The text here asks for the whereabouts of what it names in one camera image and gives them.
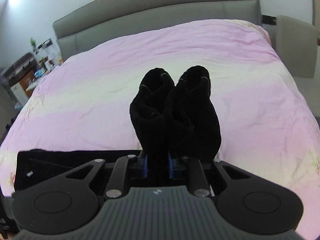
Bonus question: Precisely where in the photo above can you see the cluttered bedside table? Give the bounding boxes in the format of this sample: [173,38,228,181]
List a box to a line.
[26,37,63,93]

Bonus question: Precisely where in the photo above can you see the black pants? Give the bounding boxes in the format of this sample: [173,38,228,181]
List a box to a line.
[14,66,221,190]

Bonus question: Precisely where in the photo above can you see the pink bed sheet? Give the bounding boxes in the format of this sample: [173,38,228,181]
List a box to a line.
[1,20,319,239]

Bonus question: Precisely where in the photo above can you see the grey upholstered headboard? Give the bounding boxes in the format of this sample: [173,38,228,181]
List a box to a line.
[53,0,263,60]

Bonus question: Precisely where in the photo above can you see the grey bedside panel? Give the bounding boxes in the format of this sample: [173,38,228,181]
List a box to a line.
[276,15,317,78]

